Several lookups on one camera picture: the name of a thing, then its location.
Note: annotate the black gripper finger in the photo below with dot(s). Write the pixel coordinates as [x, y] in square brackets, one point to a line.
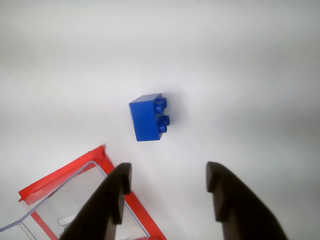
[245, 215]
[100, 212]

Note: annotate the blue lego brick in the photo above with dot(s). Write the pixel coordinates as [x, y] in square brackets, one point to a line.
[143, 120]

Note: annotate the transparent acrylic box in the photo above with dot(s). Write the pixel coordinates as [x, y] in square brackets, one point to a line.
[72, 192]

